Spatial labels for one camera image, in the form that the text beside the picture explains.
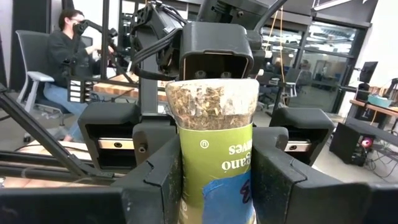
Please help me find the teal box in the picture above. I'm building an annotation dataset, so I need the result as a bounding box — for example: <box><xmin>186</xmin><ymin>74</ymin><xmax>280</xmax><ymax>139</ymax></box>
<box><xmin>367</xmin><ymin>93</ymin><xmax>394</xmax><ymax>109</ymax></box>

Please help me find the wooden background table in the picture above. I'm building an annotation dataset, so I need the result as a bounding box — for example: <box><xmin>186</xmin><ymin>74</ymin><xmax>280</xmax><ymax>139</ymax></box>
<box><xmin>93</xmin><ymin>72</ymin><xmax>170</xmax><ymax>103</ymax></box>

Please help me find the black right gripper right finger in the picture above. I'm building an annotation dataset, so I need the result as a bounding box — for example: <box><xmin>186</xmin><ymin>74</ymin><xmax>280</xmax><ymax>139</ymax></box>
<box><xmin>251</xmin><ymin>142</ymin><xmax>398</xmax><ymax>224</ymax></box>

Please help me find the yellow hanging cable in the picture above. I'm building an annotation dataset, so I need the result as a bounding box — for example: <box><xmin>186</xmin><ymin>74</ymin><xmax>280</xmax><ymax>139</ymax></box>
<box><xmin>266</xmin><ymin>5</ymin><xmax>286</xmax><ymax>85</ymax></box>

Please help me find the black box with white slots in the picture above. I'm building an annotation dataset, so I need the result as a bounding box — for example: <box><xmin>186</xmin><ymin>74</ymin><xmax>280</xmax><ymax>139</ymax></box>
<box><xmin>66</xmin><ymin>75</ymin><xmax>95</xmax><ymax>104</ymax></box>

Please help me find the wooden desk with grey legs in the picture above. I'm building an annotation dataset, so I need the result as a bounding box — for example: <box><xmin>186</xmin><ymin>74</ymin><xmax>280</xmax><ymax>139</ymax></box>
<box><xmin>349</xmin><ymin>98</ymin><xmax>398</xmax><ymax>127</ymax></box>

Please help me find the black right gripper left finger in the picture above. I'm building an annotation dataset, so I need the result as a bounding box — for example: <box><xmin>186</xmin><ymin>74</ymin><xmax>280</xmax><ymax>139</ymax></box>
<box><xmin>0</xmin><ymin>133</ymin><xmax>183</xmax><ymax>224</ymax></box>

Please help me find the small black monitor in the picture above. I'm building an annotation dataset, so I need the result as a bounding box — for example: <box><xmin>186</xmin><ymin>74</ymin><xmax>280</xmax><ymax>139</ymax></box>
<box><xmin>358</xmin><ymin>60</ymin><xmax>379</xmax><ymax>84</ymax></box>

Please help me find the person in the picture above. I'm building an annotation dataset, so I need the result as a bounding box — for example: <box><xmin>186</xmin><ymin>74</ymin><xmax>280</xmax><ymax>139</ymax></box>
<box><xmin>43</xmin><ymin>8</ymin><xmax>114</xmax><ymax>143</ymax></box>

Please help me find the oregano jar green label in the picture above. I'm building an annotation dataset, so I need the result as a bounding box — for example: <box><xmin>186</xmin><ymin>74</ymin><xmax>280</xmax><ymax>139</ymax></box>
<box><xmin>164</xmin><ymin>78</ymin><xmax>261</xmax><ymax>224</ymax></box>

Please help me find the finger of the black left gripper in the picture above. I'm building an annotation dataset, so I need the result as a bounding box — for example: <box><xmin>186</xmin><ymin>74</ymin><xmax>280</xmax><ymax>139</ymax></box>
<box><xmin>132</xmin><ymin>121</ymin><xmax>179</xmax><ymax>166</ymax></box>
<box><xmin>252</xmin><ymin>126</ymin><xmax>290</xmax><ymax>154</ymax></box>

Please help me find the black left wrist camera cable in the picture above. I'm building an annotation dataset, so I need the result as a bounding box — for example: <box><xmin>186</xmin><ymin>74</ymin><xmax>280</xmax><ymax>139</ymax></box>
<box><xmin>131</xmin><ymin>17</ymin><xmax>185</xmax><ymax>81</ymax></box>

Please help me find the grey office chair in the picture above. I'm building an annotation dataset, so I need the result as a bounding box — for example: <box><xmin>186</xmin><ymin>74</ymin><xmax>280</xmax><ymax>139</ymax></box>
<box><xmin>15</xmin><ymin>29</ymin><xmax>70</xmax><ymax>143</ymax></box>

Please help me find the black computer tower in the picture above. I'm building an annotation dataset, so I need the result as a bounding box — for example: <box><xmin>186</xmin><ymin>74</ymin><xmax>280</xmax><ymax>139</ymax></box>
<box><xmin>328</xmin><ymin>121</ymin><xmax>377</xmax><ymax>168</ymax></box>

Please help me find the black left wrist camera housing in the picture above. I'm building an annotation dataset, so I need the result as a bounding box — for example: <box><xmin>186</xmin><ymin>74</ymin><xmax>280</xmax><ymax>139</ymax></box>
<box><xmin>178</xmin><ymin>21</ymin><xmax>256</xmax><ymax>82</ymax></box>

